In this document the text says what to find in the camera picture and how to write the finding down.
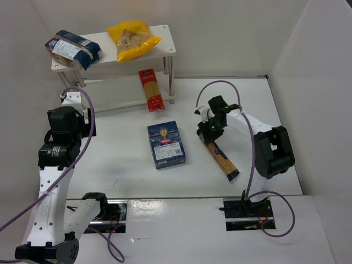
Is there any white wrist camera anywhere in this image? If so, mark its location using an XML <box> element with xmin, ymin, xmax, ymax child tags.
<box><xmin>194</xmin><ymin>106</ymin><xmax>213</xmax><ymax>123</ymax></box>
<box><xmin>61</xmin><ymin>92</ymin><xmax>84</xmax><ymax>114</ymax></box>

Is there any white two-tier shelf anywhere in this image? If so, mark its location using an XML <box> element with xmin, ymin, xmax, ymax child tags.
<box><xmin>51</xmin><ymin>25</ymin><xmax>176</xmax><ymax>112</ymax></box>

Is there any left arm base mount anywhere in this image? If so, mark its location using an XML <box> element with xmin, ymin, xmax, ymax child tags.
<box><xmin>89</xmin><ymin>199</ymin><xmax>128</xmax><ymax>234</ymax></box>

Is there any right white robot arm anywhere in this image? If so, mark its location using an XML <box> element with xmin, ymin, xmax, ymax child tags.
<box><xmin>195</xmin><ymin>96</ymin><xmax>295</xmax><ymax>210</ymax></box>

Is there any red spaghetti packet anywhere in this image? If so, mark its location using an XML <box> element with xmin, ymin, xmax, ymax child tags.
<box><xmin>139</xmin><ymin>68</ymin><xmax>165</xmax><ymax>112</ymax></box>

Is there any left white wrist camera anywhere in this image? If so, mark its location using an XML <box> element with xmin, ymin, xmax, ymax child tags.
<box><xmin>61</xmin><ymin>92</ymin><xmax>84</xmax><ymax>114</ymax></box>

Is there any yellow pasta bag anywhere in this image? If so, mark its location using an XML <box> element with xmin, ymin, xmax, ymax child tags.
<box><xmin>106</xmin><ymin>20</ymin><xmax>162</xmax><ymax>63</ymax></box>

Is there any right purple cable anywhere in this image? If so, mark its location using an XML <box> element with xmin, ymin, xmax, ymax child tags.
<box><xmin>195</xmin><ymin>80</ymin><xmax>295</xmax><ymax>238</ymax></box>

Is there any purple cable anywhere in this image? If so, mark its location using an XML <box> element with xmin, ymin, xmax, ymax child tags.
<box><xmin>0</xmin><ymin>86</ymin><xmax>125</xmax><ymax>263</ymax></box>
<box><xmin>195</xmin><ymin>80</ymin><xmax>295</xmax><ymax>238</ymax></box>

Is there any dark blue pasta bag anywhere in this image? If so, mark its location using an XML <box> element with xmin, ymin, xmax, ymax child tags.
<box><xmin>45</xmin><ymin>30</ymin><xmax>102</xmax><ymax>72</ymax></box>

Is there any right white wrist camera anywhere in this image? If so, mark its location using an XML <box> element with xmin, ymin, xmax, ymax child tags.
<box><xmin>194</xmin><ymin>106</ymin><xmax>213</xmax><ymax>123</ymax></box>

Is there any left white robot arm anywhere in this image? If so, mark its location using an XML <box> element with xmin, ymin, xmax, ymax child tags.
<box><xmin>15</xmin><ymin>106</ymin><xmax>107</xmax><ymax>263</ymax></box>

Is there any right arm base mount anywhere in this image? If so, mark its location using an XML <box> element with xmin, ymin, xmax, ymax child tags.
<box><xmin>219</xmin><ymin>198</ymin><xmax>276</xmax><ymax>232</ymax></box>

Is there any dark blue pasta box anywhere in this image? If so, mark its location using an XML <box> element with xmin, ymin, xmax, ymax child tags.
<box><xmin>147</xmin><ymin>121</ymin><xmax>186</xmax><ymax>169</ymax></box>

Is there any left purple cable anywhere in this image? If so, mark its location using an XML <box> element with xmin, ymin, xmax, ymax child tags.
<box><xmin>0</xmin><ymin>86</ymin><xmax>125</xmax><ymax>263</ymax></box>

